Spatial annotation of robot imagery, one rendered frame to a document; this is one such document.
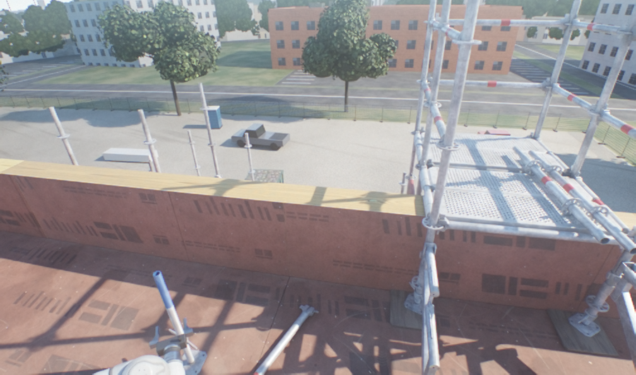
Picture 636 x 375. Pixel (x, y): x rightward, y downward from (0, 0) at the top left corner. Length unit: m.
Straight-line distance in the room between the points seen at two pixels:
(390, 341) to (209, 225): 1.52
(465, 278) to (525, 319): 0.48
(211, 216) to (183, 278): 0.59
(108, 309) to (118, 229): 0.69
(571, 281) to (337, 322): 1.55
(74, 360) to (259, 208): 1.49
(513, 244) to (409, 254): 0.64
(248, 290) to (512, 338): 1.83
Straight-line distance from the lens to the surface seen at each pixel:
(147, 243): 3.08
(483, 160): 2.82
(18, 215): 4.05
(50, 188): 3.43
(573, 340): 2.71
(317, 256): 2.40
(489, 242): 2.29
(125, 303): 2.84
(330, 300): 2.45
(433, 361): 1.80
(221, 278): 2.72
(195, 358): 2.33
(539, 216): 2.28
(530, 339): 2.60
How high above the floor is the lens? 1.90
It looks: 29 degrees down
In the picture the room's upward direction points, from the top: 1 degrees counter-clockwise
